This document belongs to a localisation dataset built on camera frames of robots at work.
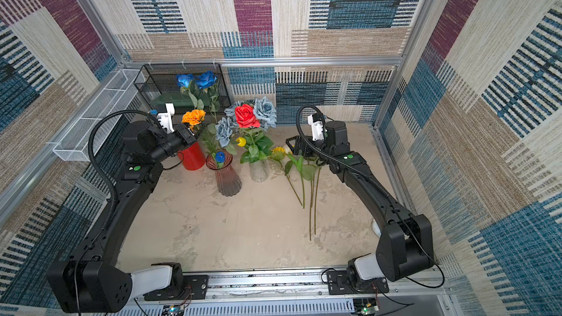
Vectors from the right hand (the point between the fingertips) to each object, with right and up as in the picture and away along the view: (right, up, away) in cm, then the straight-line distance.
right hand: (298, 144), depth 81 cm
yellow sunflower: (+6, -26, +10) cm, 28 cm away
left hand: (-30, +6, -11) cm, 32 cm away
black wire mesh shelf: (-63, +27, +21) cm, 72 cm away
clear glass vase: (-16, -11, +15) cm, 25 cm away
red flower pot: (-46, -5, +18) cm, 49 cm away
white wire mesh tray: (-70, -1, -12) cm, 71 cm away
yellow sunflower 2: (+6, -12, +20) cm, 24 cm away
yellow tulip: (-20, +1, -5) cm, 20 cm away
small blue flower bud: (-27, -4, -5) cm, 28 cm away
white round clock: (+29, -32, +2) cm, 43 cm away
